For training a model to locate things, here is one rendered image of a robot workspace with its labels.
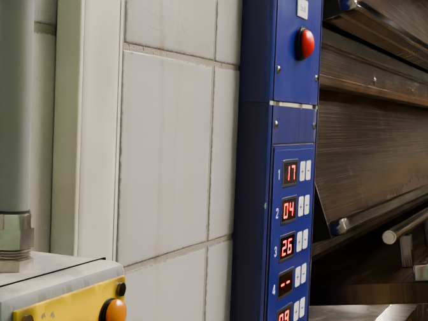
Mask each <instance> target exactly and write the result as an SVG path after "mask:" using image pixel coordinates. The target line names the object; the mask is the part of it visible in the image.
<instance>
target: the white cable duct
mask: <svg viewBox="0 0 428 321"><path fill-rule="evenodd" d="M123 19H124V0H57V26H56V49H55V93H54V116H53V160H52V204H51V227H50V253H53V254H59V255H69V256H75V257H85V258H91V259H100V258H103V257H106V260H110V261H115V252H116V232H117V194H118V155H119V136H120V97H121V77H122V39H123Z"/></svg>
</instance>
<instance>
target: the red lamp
mask: <svg viewBox="0 0 428 321"><path fill-rule="evenodd" d="M296 16H298V17H301V18H303V19H305V20H307V19H308V2H307V1H305V0H297V11H296ZM295 46H296V55H297V58H298V59H299V60H300V61H305V60H306V59H307V58H308V57H309V56H310V55H311V54H312V52H313V50H314V47H315V40H314V37H313V34H312V33H311V32H310V31H309V30H308V29H307V28H306V27H305V26H301V27H300V28H299V29H298V30H297V33H296V42H295Z"/></svg>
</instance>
